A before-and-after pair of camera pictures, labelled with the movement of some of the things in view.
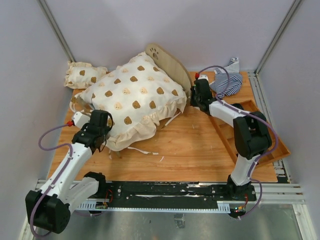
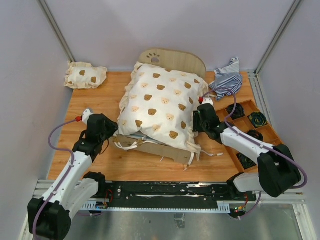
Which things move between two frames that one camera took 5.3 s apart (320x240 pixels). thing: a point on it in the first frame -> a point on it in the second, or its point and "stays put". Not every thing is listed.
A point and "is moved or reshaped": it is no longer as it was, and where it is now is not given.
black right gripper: x=193 y=103 -> x=195 y=118
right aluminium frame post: x=295 y=5 stays put
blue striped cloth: x=221 y=77 stays put
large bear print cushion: x=140 y=96 is moved or reshaped
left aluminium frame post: x=48 y=13 stays put
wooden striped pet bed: x=164 y=62 -> x=176 y=59
